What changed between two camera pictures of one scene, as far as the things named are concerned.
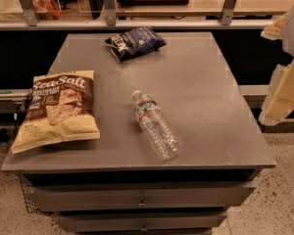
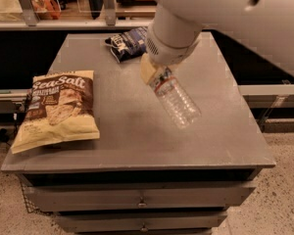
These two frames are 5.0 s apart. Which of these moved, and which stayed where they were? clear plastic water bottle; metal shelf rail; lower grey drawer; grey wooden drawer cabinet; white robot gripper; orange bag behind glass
Moved: clear plastic water bottle; white robot gripper
Stayed: orange bag behind glass; grey wooden drawer cabinet; metal shelf rail; lower grey drawer
